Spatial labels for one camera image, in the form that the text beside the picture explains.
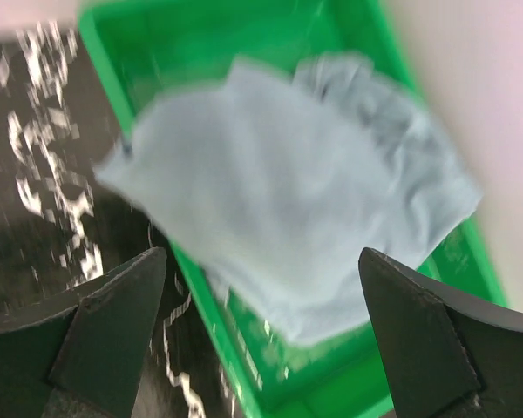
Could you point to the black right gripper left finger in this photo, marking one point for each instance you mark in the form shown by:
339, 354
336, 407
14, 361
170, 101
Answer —
81, 352

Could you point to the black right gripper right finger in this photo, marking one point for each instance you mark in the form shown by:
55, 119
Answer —
446, 353

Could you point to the light blue t shirt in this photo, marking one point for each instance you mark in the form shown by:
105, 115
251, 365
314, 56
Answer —
274, 184

